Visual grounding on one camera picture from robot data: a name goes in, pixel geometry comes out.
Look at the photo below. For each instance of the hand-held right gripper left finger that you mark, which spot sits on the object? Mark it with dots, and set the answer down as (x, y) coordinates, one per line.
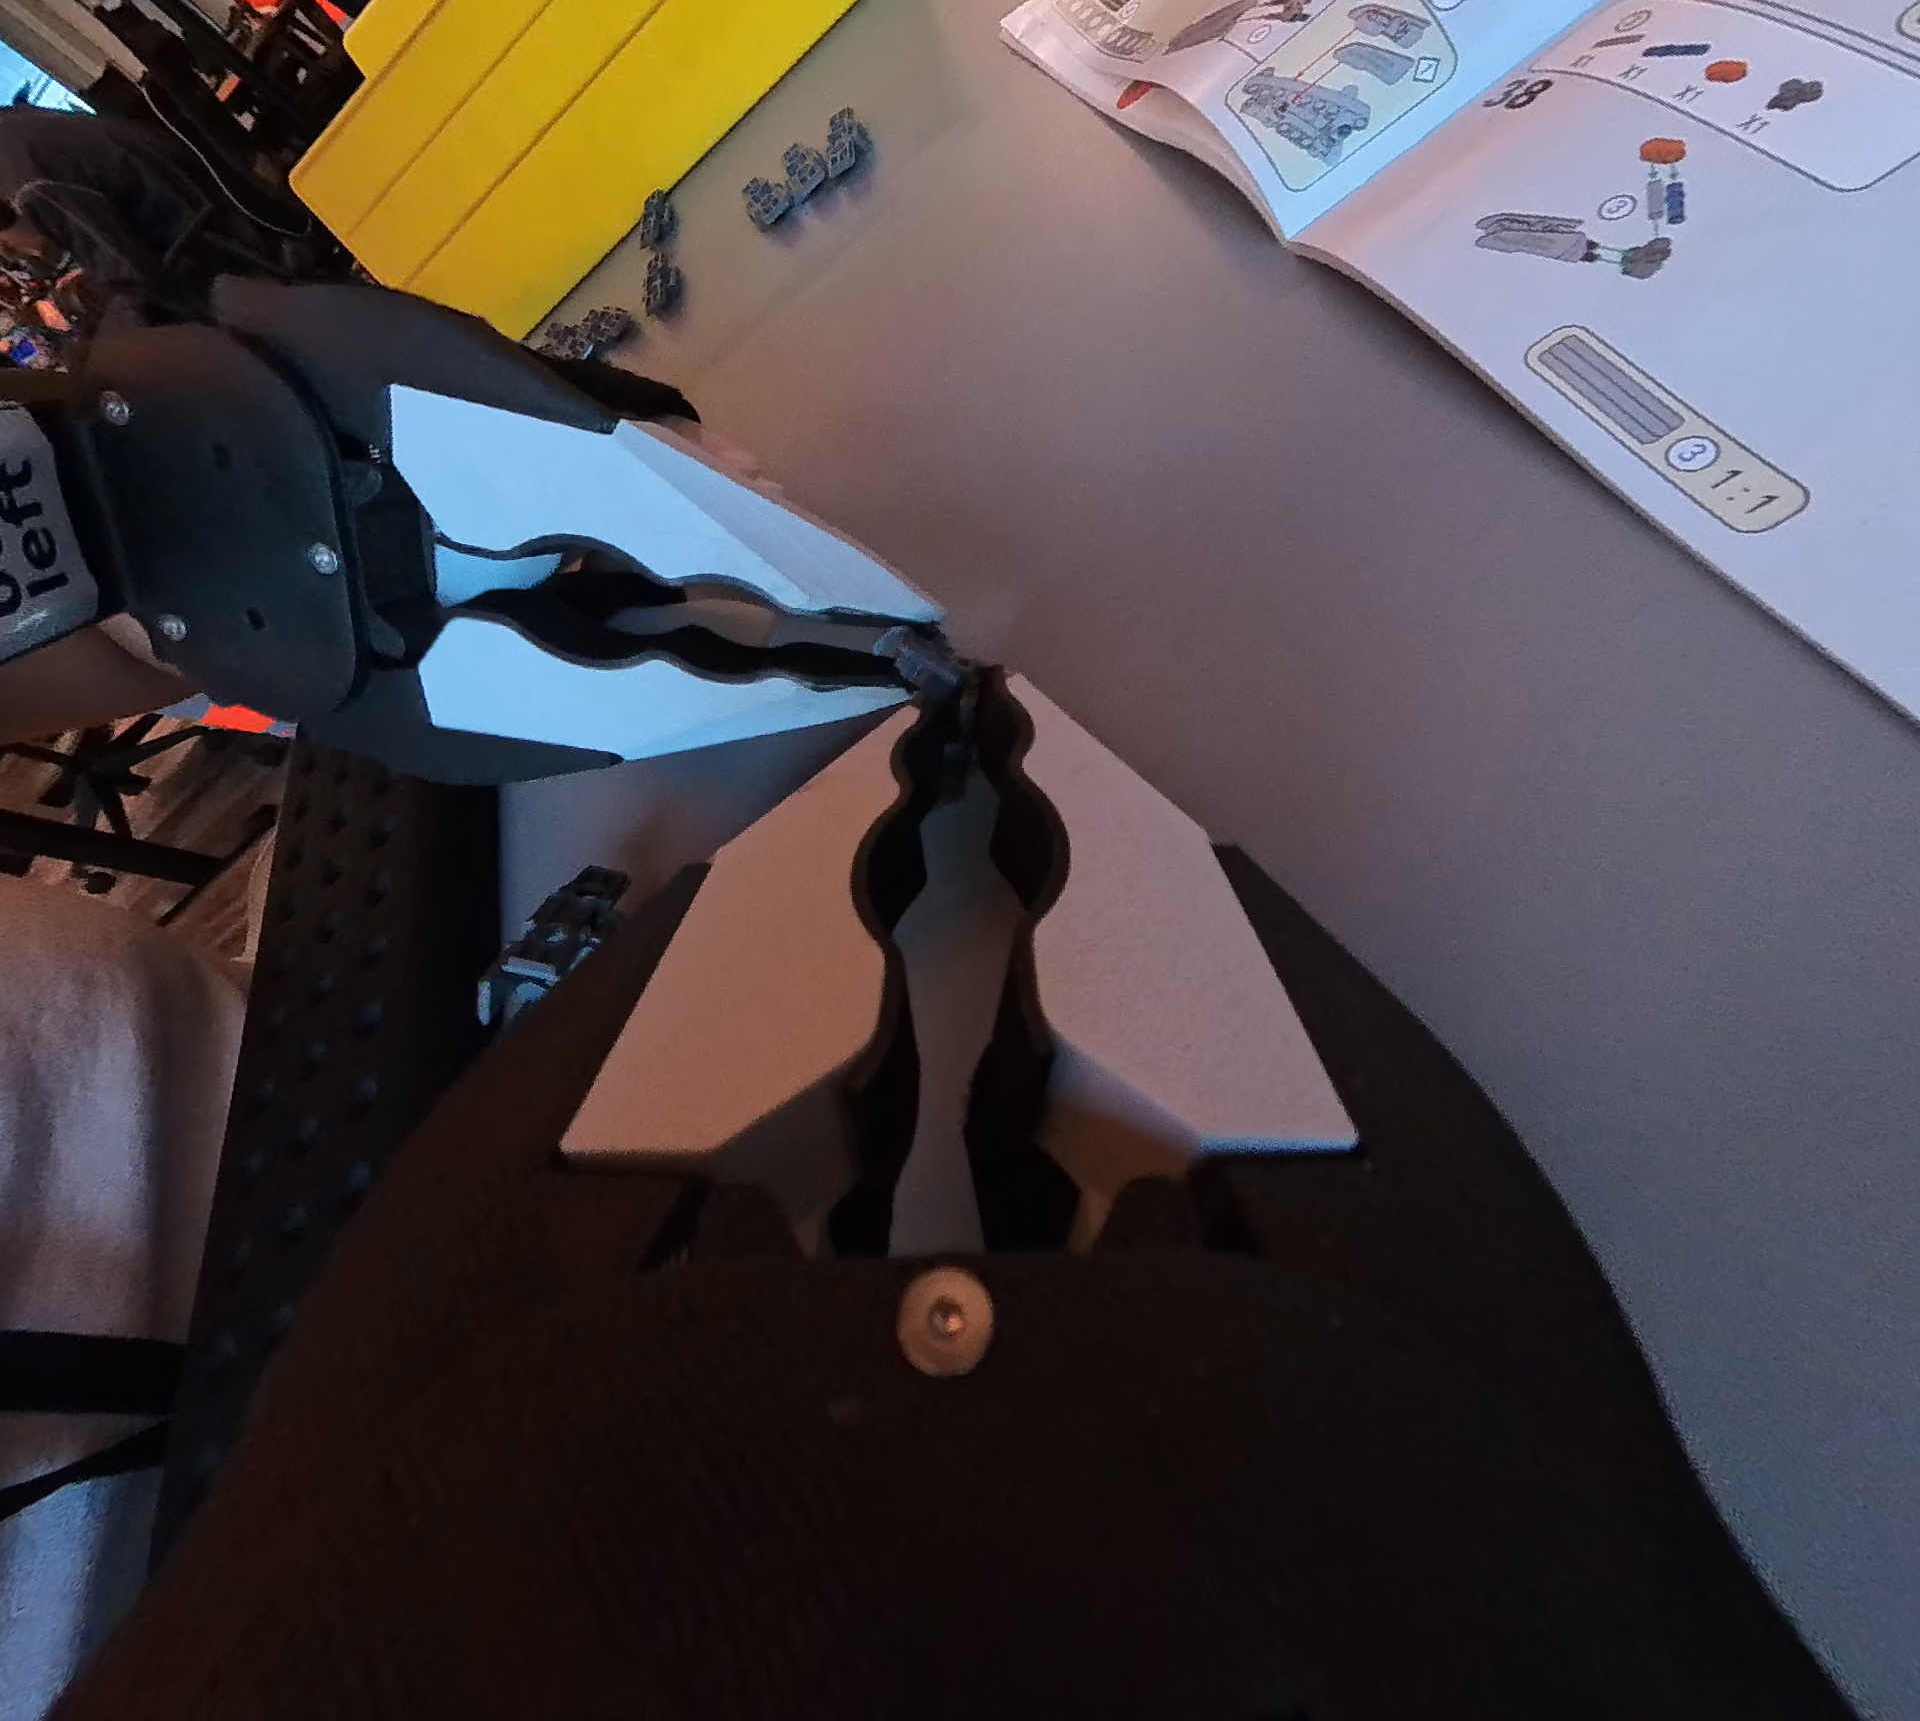
(720, 1000)

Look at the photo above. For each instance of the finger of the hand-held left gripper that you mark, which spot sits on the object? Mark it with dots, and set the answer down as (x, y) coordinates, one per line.
(570, 700)
(601, 484)

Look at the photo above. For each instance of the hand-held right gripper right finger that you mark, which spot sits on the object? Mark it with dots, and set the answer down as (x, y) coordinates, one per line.
(1185, 1000)

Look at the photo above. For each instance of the person's left forearm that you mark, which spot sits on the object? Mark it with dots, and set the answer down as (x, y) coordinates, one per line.
(75, 687)

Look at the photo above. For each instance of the grey desk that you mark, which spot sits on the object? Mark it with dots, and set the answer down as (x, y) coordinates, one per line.
(1200, 551)

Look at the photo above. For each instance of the orange plastic object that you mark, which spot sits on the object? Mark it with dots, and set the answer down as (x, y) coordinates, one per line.
(240, 716)

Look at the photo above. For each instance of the black office chair base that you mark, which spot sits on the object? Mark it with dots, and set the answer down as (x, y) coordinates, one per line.
(91, 776)

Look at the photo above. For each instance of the black perforated chair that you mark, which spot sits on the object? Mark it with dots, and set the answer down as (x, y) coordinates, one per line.
(344, 927)

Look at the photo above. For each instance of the scattered loose track links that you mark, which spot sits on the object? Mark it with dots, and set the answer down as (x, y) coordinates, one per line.
(810, 177)

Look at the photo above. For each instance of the yellow plastic bin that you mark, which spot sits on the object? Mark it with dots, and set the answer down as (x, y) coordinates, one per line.
(601, 26)

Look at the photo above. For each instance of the white instruction booklet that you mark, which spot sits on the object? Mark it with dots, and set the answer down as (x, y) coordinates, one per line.
(1650, 251)

